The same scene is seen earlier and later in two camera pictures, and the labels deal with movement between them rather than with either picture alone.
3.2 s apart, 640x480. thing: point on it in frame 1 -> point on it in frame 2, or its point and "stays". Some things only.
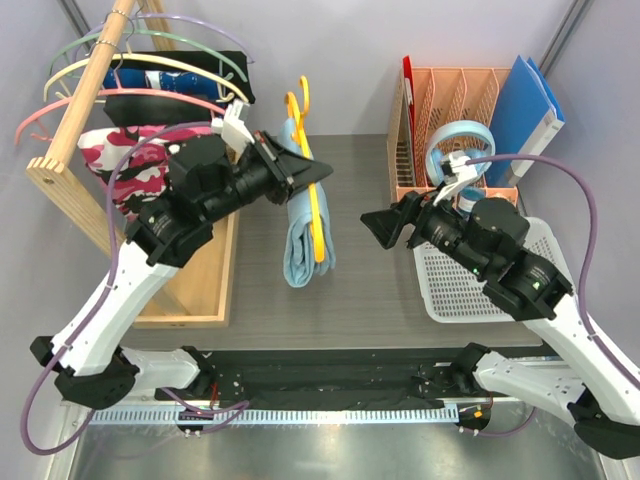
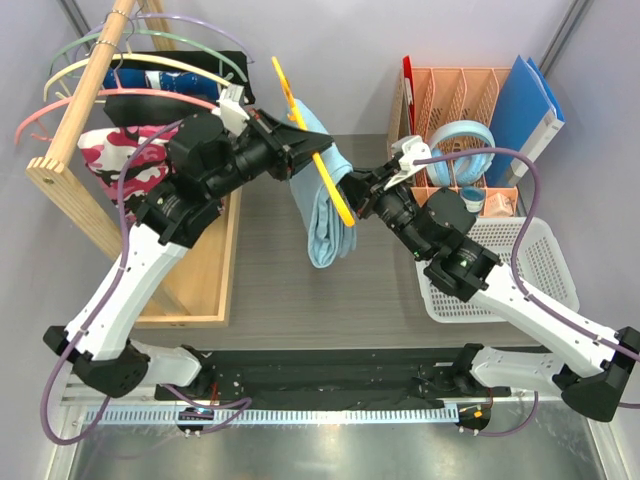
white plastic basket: (447, 291) stays
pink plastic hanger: (177, 98) stays
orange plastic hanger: (299, 136) -> (294, 114)
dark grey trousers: (152, 110) stays
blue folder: (527, 113) stays
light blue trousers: (299, 248) -> (331, 238)
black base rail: (330, 378) stays
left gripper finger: (302, 171) -> (300, 145)
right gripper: (384, 224) -> (364, 188)
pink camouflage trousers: (143, 174) stays
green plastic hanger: (153, 34) stays
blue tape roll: (468, 197) stays
